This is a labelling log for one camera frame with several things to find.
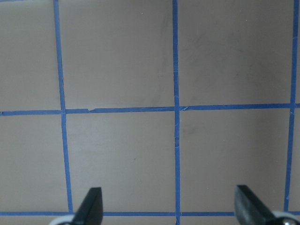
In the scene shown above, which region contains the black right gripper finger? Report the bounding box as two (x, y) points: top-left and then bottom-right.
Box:
(234, 185), (280, 225)

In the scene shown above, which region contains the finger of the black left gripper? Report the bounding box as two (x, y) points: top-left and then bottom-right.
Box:
(73, 187), (103, 225)

